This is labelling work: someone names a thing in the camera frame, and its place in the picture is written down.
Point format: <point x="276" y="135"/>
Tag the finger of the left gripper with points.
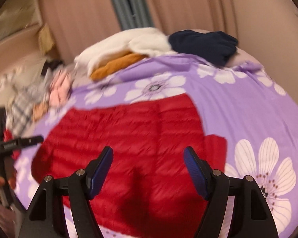
<point x="21" y="143"/>

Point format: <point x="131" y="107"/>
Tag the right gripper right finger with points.
<point x="251" y="216"/>

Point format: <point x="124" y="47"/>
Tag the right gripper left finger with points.
<point x="45" y="215"/>

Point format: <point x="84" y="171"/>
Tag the red puffer down jacket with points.
<point x="148" y="191"/>

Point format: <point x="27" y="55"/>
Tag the tan small garment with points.
<point x="39" y="110"/>

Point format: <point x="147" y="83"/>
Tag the plaid grey pillow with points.
<point x="20" y="107"/>

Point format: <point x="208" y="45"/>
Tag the pink garment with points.
<point x="60" y="88"/>

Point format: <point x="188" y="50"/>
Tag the black garment on pillow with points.
<point x="52" y="65"/>

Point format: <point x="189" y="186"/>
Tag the purple floral bed sheet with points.
<point x="255" y="115"/>

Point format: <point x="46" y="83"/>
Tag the straw yellow hanging tassel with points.
<point x="45" y="40"/>

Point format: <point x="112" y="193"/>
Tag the orange garment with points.
<point x="115" y="65"/>

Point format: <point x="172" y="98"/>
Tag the beige curtain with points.
<point x="78" y="24"/>

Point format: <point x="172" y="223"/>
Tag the white fleece garment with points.
<point x="147" y="41"/>

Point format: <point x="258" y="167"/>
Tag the navy blue garment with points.
<point x="216" y="47"/>

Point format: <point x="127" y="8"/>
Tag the teal curtain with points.
<point x="132" y="14"/>

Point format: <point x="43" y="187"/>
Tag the white wall shelf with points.
<point x="17" y="15"/>

